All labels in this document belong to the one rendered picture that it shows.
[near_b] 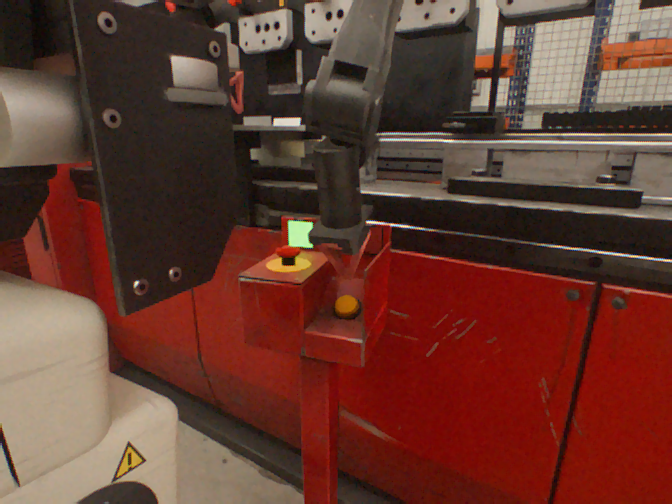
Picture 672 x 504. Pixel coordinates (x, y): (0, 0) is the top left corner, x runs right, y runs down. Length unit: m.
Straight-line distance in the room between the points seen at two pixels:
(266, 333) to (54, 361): 0.41
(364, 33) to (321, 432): 0.62
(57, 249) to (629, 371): 1.64
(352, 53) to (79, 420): 0.41
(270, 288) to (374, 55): 0.34
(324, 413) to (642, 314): 0.52
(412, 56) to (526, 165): 0.76
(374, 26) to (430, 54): 0.97
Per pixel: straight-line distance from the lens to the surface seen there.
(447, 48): 1.44
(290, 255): 0.63
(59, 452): 0.29
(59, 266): 1.71
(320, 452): 0.80
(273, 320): 0.62
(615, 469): 0.88
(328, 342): 0.59
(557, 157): 0.82
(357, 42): 0.49
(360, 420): 1.02
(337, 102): 0.47
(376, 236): 0.67
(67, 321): 0.26
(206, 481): 1.40
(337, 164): 0.49
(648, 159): 0.82
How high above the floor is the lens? 0.98
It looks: 18 degrees down
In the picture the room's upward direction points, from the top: straight up
